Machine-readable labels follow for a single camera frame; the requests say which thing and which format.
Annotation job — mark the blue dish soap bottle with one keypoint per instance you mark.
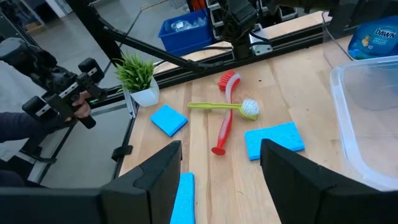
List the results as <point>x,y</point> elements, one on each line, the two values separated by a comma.
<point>373,37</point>

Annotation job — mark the blue cellulose sponge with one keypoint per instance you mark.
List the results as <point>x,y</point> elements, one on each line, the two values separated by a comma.
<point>168,120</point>
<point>183,199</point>
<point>273,140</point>

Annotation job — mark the tall clear plastic bin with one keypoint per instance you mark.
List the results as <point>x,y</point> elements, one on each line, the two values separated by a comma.
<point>373,124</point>

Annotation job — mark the person's forearm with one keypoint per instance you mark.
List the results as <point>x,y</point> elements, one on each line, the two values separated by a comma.
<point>25,127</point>

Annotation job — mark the black aluminium frame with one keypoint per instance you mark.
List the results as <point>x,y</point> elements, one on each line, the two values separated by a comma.
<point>93,21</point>

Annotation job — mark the red dish brush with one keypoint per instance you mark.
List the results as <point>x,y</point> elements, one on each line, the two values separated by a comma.
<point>225,130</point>

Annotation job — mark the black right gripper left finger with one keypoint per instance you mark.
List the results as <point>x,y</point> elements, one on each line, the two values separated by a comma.
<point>149,193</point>

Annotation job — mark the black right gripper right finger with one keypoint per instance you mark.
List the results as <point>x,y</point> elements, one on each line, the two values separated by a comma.
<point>295,193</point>

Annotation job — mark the small black bracket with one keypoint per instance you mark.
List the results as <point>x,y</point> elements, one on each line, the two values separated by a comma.
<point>122,152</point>

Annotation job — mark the blue storage crate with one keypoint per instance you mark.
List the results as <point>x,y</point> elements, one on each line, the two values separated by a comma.
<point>186,40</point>

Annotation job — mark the person's hand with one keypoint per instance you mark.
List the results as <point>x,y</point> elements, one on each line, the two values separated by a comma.
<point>81,109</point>

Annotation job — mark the green plant in white pot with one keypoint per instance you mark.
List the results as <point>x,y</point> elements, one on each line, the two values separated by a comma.
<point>146,96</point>

